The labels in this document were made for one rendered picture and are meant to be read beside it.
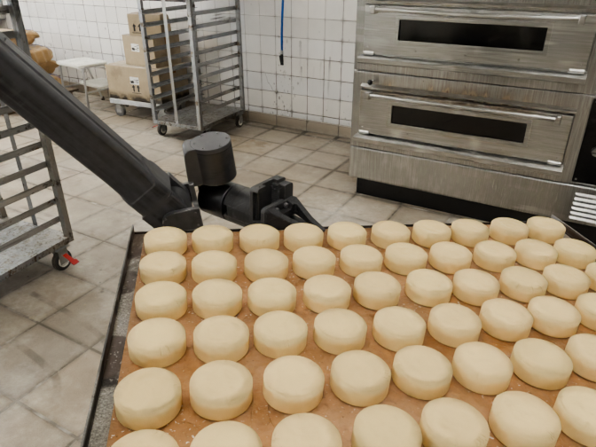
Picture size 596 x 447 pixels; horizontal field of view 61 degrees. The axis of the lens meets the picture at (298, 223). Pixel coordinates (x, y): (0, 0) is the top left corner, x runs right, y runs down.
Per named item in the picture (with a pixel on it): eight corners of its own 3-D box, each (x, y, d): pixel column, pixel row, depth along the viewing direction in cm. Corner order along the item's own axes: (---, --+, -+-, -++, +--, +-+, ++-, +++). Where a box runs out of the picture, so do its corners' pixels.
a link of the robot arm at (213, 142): (161, 204, 80) (165, 237, 73) (143, 137, 73) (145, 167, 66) (236, 188, 82) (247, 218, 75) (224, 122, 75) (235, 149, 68)
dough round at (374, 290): (362, 314, 53) (364, 298, 52) (346, 286, 57) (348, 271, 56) (406, 309, 54) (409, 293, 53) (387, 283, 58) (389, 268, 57)
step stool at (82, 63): (129, 105, 508) (121, 58, 487) (89, 115, 477) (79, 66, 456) (103, 99, 532) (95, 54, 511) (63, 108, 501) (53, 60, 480)
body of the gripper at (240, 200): (286, 239, 77) (248, 225, 80) (288, 176, 72) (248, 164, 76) (259, 257, 72) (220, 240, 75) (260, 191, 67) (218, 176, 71)
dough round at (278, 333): (265, 366, 45) (266, 348, 44) (245, 333, 49) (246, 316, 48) (315, 352, 47) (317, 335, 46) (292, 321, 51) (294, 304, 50)
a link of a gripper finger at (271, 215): (333, 254, 73) (280, 233, 77) (337, 208, 69) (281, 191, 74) (307, 274, 68) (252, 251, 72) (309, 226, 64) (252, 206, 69)
